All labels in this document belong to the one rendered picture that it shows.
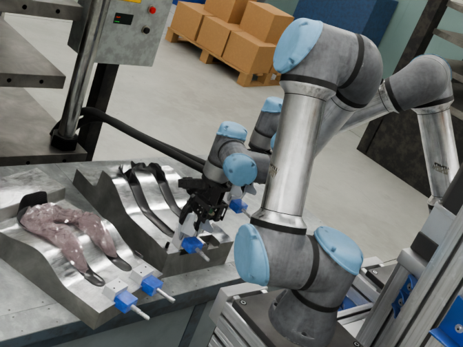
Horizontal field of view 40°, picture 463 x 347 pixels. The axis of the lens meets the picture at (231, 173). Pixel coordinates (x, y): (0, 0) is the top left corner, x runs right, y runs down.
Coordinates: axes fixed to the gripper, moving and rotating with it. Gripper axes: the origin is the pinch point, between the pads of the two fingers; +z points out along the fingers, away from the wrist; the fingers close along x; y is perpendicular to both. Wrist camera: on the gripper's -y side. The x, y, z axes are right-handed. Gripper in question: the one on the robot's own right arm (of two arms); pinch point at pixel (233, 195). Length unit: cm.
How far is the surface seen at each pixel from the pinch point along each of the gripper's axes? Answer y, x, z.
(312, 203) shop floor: -99, 217, 95
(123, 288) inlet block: 22, -56, 7
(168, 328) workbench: 16.1, -26.3, 34.7
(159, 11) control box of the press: -73, 9, -35
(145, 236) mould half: 3.6, -36.0, 7.8
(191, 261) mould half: 14.3, -25.2, 11.1
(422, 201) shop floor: -79, 346, 95
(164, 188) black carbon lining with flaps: -13.1, -18.0, 4.0
